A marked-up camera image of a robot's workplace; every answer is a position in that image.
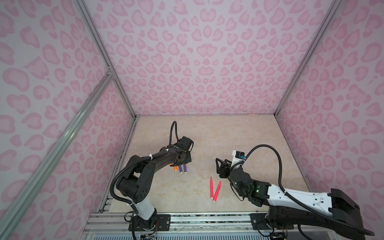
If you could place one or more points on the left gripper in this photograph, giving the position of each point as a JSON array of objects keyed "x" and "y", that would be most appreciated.
[{"x": 181, "y": 157}]

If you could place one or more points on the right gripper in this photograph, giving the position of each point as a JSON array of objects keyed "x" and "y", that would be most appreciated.
[{"x": 227, "y": 168}]

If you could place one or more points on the pink pen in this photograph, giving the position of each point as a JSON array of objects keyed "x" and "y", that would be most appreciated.
[
  {"x": 217, "y": 192},
  {"x": 211, "y": 188}
]

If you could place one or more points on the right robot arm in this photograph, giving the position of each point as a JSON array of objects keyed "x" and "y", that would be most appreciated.
[{"x": 334, "y": 210}]

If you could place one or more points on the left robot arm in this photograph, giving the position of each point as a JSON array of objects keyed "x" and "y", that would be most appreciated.
[{"x": 133, "y": 183}]

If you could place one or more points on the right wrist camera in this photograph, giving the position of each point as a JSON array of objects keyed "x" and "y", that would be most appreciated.
[{"x": 237, "y": 157}]

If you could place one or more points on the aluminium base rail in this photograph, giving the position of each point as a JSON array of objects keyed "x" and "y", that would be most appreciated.
[{"x": 189, "y": 226}]

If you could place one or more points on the diagonal aluminium frame bar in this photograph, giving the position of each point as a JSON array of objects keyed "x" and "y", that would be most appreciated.
[{"x": 21, "y": 204}]

